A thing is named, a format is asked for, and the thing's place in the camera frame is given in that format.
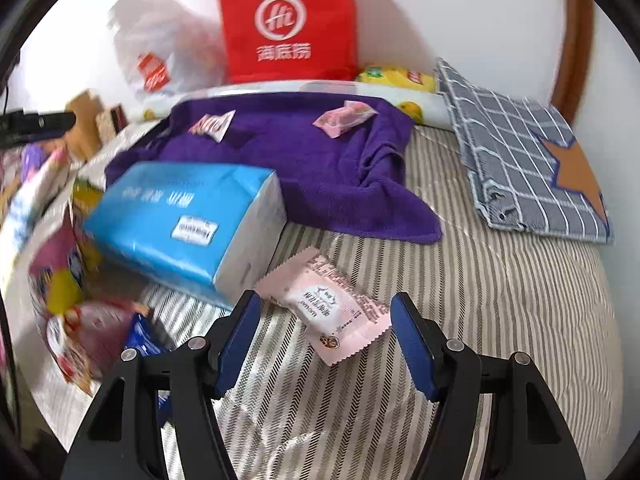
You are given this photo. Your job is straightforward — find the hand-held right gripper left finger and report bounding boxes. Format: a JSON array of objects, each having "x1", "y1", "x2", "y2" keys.
[{"x1": 60, "y1": 289, "x2": 263, "y2": 480}]

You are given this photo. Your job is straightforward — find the panda print snack packet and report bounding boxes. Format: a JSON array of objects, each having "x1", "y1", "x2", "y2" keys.
[{"x1": 46, "y1": 300, "x2": 147, "y2": 396}]

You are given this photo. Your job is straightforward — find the small red white snack packet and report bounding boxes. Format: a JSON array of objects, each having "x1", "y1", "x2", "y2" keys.
[{"x1": 189, "y1": 110, "x2": 236, "y2": 143}]

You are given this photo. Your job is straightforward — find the white blue snack packet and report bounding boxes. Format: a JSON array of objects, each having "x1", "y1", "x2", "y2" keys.
[{"x1": 0, "y1": 152, "x2": 71, "y2": 266}]

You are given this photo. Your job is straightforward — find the pale pink snack packet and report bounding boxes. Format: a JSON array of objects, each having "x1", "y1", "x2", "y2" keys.
[{"x1": 255, "y1": 248, "x2": 392, "y2": 367}]

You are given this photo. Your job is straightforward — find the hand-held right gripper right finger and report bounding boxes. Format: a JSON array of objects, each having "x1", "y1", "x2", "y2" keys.
[{"x1": 390, "y1": 292, "x2": 586, "y2": 480}]

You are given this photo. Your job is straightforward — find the wooden rack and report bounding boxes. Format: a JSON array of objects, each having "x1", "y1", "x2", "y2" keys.
[{"x1": 65, "y1": 89, "x2": 126, "y2": 161}]

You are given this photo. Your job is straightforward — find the pink twisted-end snack packet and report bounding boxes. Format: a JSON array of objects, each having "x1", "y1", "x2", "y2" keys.
[{"x1": 312, "y1": 101, "x2": 376, "y2": 138}]

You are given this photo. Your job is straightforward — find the red paper bag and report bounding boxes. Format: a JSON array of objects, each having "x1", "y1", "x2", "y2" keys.
[{"x1": 215, "y1": 0, "x2": 360, "y2": 85}]

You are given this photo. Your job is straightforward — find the white plastic bag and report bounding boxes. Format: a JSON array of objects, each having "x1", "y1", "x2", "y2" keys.
[{"x1": 107, "y1": 0, "x2": 228, "y2": 98}]

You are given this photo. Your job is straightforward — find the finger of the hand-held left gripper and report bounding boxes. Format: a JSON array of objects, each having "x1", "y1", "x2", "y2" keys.
[{"x1": 0, "y1": 110, "x2": 77, "y2": 148}]

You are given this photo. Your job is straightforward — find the purple towel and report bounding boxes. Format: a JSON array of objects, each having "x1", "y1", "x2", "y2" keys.
[{"x1": 105, "y1": 94, "x2": 445, "y2": 247}]

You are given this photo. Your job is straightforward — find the wooden headboard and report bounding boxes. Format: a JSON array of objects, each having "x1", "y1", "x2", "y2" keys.
[{"x1": 547, "y1": 0, "x2": 596, "y2": 126}]

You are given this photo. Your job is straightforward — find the rolled fruit print mat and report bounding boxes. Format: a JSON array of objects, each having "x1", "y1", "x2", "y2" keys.
[{"x1": 140, "y1": 79, "x2": 451, "y2": 132}]

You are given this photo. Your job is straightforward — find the grey checked cloth bag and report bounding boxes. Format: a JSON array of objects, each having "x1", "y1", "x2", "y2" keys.
[{"x1": 434, "y1": 57, "x2": 615, "y2": 246}]

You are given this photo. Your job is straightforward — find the blue tissue pack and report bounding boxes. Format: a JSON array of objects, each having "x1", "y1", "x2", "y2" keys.
[{"x1": 82, "y1": 161, "x2": 288, "y2": 311}]

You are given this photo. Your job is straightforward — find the purple yellow snack packet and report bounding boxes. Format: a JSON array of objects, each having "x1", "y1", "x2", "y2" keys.
[{"x1": 27, "y1": 220, "x2": 103, "y2": 317}]

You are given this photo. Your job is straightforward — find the yellow chips bag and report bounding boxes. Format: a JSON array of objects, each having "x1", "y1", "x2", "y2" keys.
[{"x1": 356, "y1": 64, "x2": 439, "y2": 94}]

